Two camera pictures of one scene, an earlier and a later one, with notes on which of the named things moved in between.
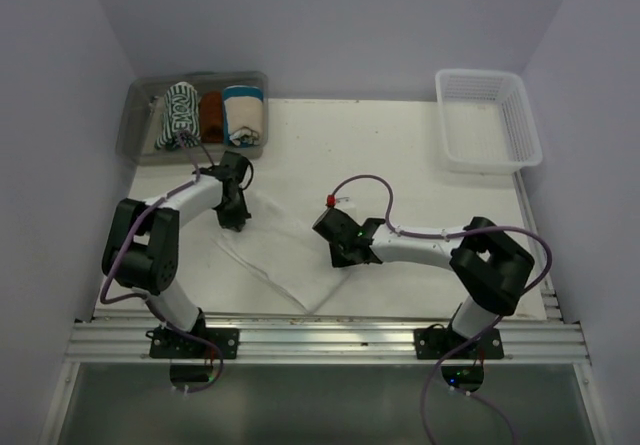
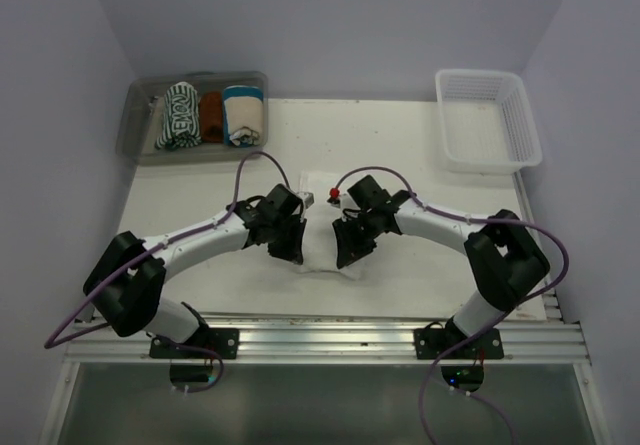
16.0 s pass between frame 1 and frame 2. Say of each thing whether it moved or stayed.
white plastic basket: stayed
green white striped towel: stayed
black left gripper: moved
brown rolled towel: stayed
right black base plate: stayed
